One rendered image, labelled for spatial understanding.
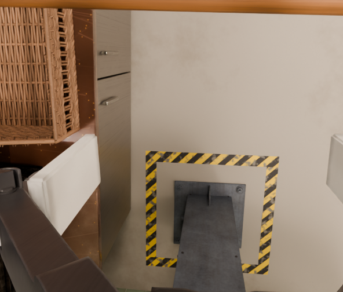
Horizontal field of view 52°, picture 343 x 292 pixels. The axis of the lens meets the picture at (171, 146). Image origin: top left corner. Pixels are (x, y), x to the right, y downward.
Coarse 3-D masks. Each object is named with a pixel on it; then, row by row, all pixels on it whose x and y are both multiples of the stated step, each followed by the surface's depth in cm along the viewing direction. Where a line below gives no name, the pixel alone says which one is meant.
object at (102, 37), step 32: (96, 32) 95; (128, 32) 132; (96, 64) 95; (128, 64) 135; (96, 96) 97; (128, 96) 138; (96, 128) 98; (128, 128) 141; (0, 160) 103; (32, 160) 102; (128, 160) 145; (96, 192) 103; (128, 192) 148; (96, 224) 105; (96, 256) 108
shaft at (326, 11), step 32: (0, 0) 30; (32, 0) 30; (64, 0) 30; (96, 0) 29; (128, 0) 29; (160, 0) 29; (192, 0) 29; (224, 0) 28; (256, 0) 28; (288, 0) 28; (320, 0) 28
